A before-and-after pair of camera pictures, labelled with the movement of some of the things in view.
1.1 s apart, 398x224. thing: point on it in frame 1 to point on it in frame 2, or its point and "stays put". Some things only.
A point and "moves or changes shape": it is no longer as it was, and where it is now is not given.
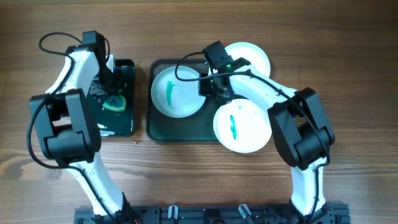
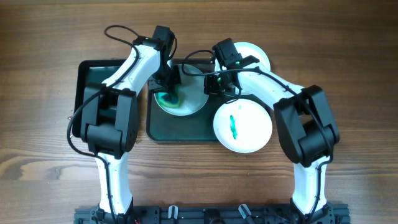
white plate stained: x=242 y=126 stays put
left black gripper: x=101 y=89 to x=162 y=83
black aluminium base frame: x=329 y=213 stays put
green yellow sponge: x=115 y=103 moves or changes shape
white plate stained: x=177 y=98 stays put
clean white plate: x=250 y=53 stays put
